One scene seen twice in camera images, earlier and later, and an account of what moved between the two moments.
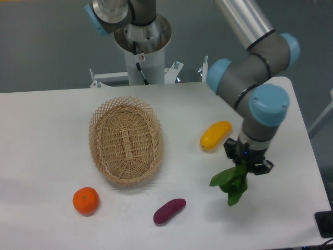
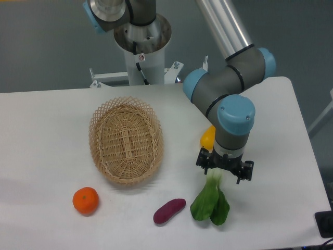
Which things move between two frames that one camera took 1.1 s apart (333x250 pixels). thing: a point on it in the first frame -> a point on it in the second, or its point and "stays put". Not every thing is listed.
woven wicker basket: x=126 y=140 stays put
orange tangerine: x=86 y=200 stays put
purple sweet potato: x=168 y=210 stays put
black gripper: x=241 y=153 -> x=206 y=159
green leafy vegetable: x=233 y=181 -> x=211 y=203
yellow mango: x=215 y=134 stays put
